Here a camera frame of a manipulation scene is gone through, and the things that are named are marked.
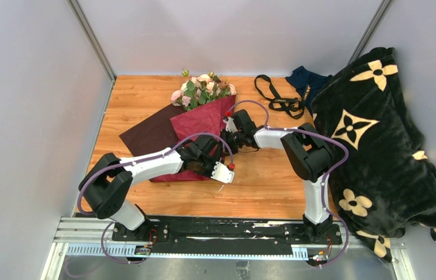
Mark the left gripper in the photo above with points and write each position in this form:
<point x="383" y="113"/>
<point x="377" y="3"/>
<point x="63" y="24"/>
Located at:
<point x="214" y="160"/>

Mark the aluminium rail frame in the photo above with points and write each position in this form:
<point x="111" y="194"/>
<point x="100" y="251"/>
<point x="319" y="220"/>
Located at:
<point x="83" y="249"/>

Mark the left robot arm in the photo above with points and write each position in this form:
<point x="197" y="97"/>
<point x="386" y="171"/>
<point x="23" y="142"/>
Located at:
<point x="103" y="191"/>

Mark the dark blue cloth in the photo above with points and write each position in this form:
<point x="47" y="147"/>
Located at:
<point x="307" y="84"/>

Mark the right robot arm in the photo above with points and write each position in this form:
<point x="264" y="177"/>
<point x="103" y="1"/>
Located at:
<point x="309" y="156"/>

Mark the dark red wrapping paper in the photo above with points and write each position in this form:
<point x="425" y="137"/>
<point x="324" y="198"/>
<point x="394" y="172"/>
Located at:
<point x="171" y="124"/>

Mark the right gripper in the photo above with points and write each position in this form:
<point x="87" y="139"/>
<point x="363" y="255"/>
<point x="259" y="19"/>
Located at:
<point x="224" y="135"/>

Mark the black blanket with cream flowers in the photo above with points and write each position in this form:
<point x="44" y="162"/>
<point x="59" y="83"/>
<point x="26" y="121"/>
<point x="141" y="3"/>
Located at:
<point x="386" y="182"/>

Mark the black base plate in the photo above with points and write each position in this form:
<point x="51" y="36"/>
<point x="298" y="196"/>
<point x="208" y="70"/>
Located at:
<point x="221" y="236"/>

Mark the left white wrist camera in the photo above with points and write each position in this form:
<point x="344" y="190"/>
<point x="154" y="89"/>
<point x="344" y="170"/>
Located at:
<point x="222" y="173"/>

